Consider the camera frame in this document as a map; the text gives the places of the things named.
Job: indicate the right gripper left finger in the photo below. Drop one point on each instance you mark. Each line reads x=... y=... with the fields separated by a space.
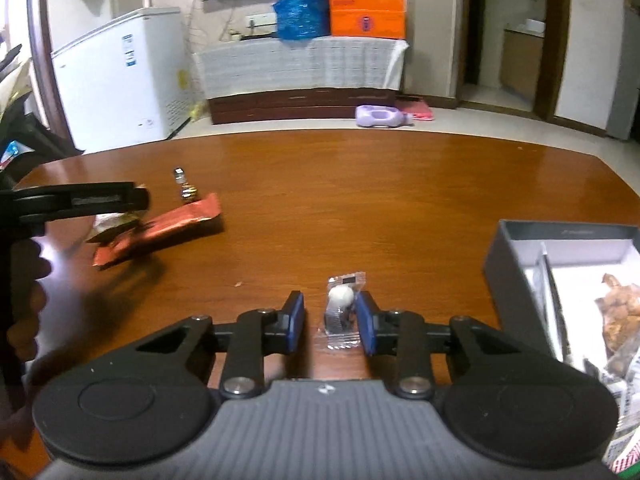
x=254 y=335

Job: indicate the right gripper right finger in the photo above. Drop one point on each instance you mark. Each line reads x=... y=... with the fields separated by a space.
x=403 y=335

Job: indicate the small clear white candy packet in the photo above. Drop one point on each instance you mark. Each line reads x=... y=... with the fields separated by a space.
x=338 y=330

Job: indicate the gold white pastry packet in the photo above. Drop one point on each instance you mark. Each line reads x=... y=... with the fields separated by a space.
x=106 y=227

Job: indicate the red snack bar wrapper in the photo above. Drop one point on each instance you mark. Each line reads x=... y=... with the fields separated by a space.
x=187 y=222

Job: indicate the dark brown candy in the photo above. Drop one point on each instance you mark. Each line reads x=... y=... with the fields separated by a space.
x=188 y=192

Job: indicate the orange snack packet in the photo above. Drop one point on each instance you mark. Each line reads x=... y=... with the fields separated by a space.
x=620 y=314

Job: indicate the white printed snack packet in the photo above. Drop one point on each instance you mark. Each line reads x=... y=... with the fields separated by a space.
x=623 y=451

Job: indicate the left hand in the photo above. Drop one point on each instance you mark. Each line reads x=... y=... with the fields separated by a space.
x=23 y=267

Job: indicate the white chest freezer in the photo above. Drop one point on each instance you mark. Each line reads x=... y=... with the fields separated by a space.
x=126 y=82

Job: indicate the grey storage box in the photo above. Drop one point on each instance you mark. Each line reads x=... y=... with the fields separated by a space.
x=545 y=278

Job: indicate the purple plastic bottle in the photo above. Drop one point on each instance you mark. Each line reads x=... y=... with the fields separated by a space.
x=374 y=116

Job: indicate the pink floor cloth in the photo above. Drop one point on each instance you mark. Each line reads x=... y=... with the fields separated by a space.
x=417 y=108

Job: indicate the dark wooden tv cabinet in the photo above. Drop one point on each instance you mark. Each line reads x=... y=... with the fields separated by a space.
x=318 y=103

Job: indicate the white checked cabinet cloth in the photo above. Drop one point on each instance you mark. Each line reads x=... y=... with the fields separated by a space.
x=271 y=64

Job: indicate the blue plastic bag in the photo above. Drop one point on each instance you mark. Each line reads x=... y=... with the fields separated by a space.
x=302 y=19

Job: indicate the orange cardboard box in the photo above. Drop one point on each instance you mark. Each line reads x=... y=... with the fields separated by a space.
x=368 y=18

